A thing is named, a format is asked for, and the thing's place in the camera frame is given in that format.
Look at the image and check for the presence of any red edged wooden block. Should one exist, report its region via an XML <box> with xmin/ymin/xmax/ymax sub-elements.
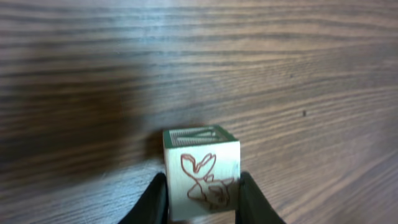
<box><xmin>163</xmin><ymin>125</ymin><xmax>241</xmax><ymax>221</ymax></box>

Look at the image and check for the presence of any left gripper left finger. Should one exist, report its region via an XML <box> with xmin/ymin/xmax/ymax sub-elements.
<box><xmin>118</xmin><ymin>172</ymin><xmax>169</xmax><ymax>224</ymax></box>

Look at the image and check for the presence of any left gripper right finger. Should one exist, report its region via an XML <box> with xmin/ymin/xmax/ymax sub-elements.
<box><xmin>235</xmin><ymin>172</ymin><xmax>285</xmax><ymax>224</ymax></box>

